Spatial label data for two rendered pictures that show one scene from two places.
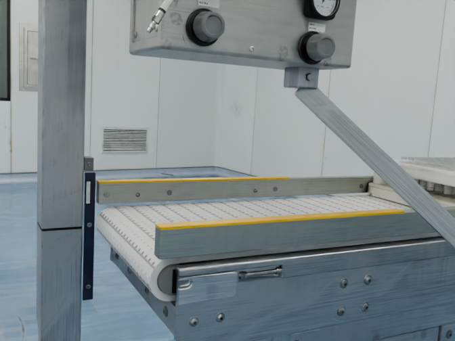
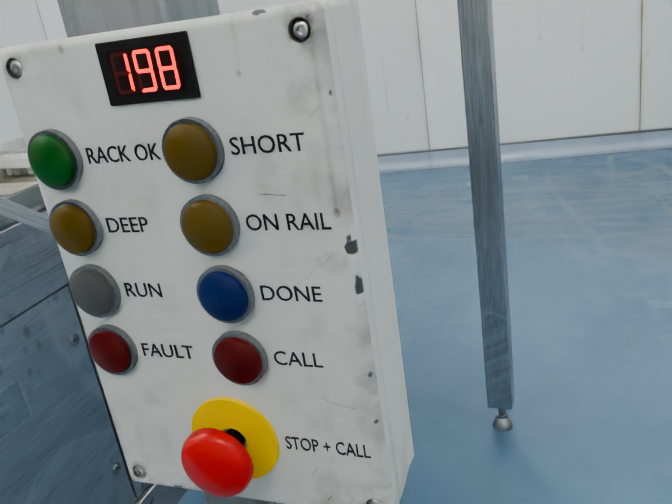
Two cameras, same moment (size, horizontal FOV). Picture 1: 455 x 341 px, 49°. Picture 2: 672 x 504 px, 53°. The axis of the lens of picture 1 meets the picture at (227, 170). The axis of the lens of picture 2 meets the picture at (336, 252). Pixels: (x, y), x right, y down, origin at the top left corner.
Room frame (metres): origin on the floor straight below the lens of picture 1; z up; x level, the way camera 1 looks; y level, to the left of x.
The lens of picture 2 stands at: (-0.49, 0.00, 1.09)
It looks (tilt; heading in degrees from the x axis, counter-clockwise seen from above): 21 degrees down; 321
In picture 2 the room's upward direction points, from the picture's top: 9 degrees counter-clockwise
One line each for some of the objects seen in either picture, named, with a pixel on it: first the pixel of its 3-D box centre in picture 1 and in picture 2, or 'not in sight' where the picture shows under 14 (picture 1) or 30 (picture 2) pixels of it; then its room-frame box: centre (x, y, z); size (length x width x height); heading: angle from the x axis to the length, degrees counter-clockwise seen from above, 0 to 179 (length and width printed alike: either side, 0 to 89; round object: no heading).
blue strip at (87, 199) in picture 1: (89, 237); not in sight; (0.73, 0.20, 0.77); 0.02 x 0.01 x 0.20; 118
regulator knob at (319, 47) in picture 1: (319, 42); not in sight; (0.52, -0.08, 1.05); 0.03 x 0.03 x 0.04; 28
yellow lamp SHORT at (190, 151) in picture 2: not in sight; (190, 152); (-0.22, -0.15, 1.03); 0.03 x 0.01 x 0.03; 28
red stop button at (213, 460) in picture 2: not in sight; (229, 445); (-0.21, -0.14, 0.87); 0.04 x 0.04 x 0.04; 28
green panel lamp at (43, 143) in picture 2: not in sight; (52, 161); (-0.15, -0.11, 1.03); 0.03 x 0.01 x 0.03; 28
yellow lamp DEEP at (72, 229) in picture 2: not in sight; (73, 229); (-0.15, -0.11, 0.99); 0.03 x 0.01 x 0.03; 28
